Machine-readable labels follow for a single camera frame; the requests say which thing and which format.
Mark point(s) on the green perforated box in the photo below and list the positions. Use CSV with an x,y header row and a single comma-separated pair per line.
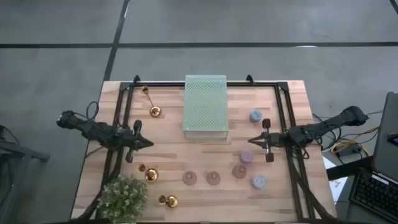
x,y
205,105

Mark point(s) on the medium gold candlestick holder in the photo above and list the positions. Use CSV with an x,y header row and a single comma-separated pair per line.
x,y
151,175

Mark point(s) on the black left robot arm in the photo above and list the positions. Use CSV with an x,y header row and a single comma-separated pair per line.
x,y
93,130

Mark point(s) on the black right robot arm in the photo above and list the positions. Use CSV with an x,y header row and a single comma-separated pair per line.
x,y
326,126

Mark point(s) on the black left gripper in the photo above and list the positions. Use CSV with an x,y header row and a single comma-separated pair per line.
x,y
127,138

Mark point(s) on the purple patterned candle tin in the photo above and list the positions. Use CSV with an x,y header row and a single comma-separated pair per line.
x,y
246,156

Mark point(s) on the short gold candlestick holder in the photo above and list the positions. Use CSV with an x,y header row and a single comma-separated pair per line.
x,y
171,202

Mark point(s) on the lavender floral candle tin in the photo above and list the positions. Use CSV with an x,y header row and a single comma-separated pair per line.
x,y
259,182

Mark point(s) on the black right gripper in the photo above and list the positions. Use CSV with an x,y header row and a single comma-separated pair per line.
x,y
276,140

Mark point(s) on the grey metal furniture frame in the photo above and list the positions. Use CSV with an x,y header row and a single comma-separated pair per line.
x,y
18,151

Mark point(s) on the black keyboard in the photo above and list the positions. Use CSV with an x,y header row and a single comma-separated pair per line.
x,y
373,193

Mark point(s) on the blue-grey patterned candle tin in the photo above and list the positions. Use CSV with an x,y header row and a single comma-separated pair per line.
x,y
255,115

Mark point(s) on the white paper sheet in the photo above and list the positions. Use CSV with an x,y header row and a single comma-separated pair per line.
x,y
337,186

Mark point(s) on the tall gold candlestick holder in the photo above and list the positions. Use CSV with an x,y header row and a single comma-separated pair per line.
x,y
155,111

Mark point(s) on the black desk bar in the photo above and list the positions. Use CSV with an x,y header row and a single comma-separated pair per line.
x,y
348,169

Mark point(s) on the pink ribbed glass candle holder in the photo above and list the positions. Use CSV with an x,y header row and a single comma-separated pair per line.
x,y
189,178
239,171
213,178

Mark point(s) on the black metal table frame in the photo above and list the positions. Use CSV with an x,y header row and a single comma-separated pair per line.
x,y
158,84

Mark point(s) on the potted green white-flowered plant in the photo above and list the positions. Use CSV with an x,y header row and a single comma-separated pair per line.
x,y
122,199

